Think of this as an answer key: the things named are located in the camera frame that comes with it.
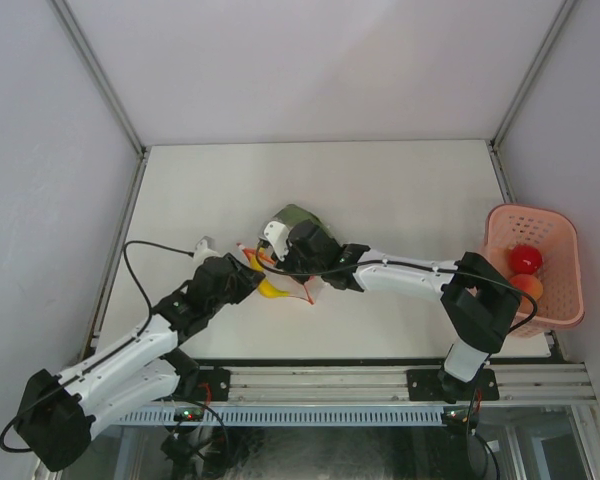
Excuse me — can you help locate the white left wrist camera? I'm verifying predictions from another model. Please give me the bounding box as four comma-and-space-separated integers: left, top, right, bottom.
192, 236, 219, 263

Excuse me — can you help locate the yellow fake banana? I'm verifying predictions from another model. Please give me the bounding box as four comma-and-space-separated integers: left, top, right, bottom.
257, 279, 290, 299

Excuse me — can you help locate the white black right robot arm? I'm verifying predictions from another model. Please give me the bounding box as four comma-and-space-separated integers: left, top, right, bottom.
264, 219, 523, 403

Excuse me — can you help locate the pink plastic basket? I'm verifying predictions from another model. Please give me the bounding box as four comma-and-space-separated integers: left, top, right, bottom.
482, 204, 584, 338

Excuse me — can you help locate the perforated grey cable duct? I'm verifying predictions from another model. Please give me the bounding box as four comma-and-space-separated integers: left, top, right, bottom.
114, 403, 445, 427

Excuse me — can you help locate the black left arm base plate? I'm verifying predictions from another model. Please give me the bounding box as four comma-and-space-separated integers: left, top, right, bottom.
176, 368, 231, 404

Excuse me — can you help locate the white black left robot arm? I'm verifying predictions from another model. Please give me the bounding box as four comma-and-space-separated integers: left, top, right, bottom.
14, 254, 265, 472

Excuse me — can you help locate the red fake apple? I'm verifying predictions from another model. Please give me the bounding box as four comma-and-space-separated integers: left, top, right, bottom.
508, 244, 544, 275

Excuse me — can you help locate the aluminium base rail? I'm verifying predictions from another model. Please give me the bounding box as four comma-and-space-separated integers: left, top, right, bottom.
223, 364, 596, 405

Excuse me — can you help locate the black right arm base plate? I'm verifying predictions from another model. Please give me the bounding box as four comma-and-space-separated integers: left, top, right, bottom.
406, 368, 500, 404

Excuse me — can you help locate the left aluminium corner post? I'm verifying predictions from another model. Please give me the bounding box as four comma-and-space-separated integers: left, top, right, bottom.
48, 0, 146, 159

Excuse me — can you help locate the aluminium corner frame post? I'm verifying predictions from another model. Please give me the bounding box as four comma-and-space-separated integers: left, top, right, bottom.
487, 0, 581, 154

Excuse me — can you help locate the clear zip top bag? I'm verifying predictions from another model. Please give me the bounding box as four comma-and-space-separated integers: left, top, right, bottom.
237, 204, 341, 305

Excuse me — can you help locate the orange fake peach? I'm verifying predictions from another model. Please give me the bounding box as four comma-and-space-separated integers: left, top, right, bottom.
509, 274, 544, 301

